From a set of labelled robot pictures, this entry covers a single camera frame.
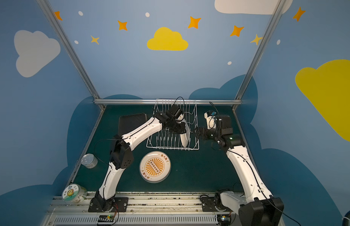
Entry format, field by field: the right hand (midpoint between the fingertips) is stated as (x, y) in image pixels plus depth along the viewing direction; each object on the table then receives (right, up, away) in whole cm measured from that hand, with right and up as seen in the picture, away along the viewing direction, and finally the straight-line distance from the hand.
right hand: (202, 128), depth 78 cm
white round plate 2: (-28, -25, +9) cm, 38 cm away
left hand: (-9, -2, +11) cm, 14 cm away
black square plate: (-52, +3, +28) cm, 59 cm away
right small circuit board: (+11, -49, -4) cm, 50 cm away
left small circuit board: (-52, -48, -5) cm, 70 cm away
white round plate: (-9, -7, +11) cm, 16 cm away
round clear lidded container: (-67, -33, -7) cm, 75 cm away
